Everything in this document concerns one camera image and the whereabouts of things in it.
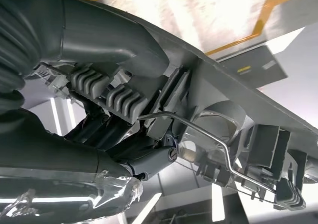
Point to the dark grey flat panel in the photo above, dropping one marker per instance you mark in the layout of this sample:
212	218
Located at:
253	68

